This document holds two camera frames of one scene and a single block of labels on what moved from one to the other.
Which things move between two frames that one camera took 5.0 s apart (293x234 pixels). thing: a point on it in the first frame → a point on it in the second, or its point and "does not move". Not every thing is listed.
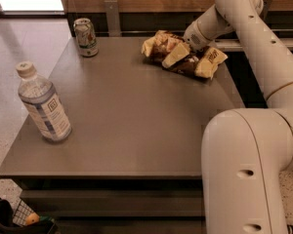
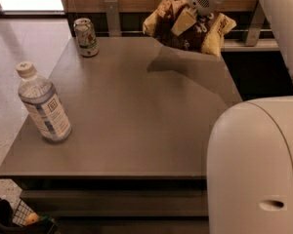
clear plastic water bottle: (42, 102) does not move
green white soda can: (86, 36) does not move
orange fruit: (31, 218) does not move
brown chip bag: (202, 62) → (204, 34)
